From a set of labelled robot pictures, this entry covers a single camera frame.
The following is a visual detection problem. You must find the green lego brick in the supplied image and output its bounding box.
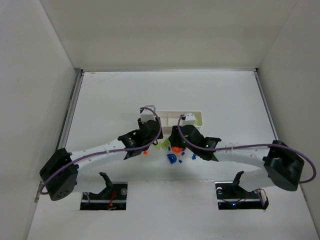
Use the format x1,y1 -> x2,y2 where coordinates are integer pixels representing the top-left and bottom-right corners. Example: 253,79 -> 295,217
151,142 -> 162,149
161,139 -> 171,148
195,118 -> 202,126

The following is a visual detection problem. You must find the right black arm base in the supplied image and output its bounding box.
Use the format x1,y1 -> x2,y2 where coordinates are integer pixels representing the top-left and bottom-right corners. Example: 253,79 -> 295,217
215,171 -> 269,211

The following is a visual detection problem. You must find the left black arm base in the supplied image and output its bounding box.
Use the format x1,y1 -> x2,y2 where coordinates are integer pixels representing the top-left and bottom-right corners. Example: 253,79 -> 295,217
80,172 -> 128,211

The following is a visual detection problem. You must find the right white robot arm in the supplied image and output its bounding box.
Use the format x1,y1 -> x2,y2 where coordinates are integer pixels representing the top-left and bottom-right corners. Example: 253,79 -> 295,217
168,125 -> 304,192

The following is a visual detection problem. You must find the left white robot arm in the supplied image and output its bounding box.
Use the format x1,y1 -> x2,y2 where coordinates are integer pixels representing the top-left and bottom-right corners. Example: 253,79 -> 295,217
39,117 -> 163,201

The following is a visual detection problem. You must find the white three-compartment tray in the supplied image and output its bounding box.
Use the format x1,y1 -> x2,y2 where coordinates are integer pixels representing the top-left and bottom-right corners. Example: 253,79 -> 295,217
154,110 -> 203,127

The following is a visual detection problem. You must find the blue arch lego piece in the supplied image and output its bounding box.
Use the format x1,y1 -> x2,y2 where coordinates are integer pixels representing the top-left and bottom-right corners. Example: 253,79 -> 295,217
167,153 -> 177,165

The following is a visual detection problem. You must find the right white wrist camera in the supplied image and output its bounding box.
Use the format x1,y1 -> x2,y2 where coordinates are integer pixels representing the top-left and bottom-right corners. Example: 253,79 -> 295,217
182,112 -> 197,126

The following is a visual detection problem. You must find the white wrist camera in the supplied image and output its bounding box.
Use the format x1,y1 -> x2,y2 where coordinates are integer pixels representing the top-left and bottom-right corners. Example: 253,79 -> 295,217
182,112 -> 197,126
140,105 -> 156,123

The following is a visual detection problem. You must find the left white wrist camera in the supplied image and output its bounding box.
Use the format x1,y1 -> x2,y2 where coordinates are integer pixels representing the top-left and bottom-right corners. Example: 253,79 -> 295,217
140,105 -> 156,123

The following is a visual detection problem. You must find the orange ring lego piece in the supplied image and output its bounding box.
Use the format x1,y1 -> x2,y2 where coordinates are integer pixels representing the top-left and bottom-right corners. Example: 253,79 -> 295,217
171,147 -> 183,154

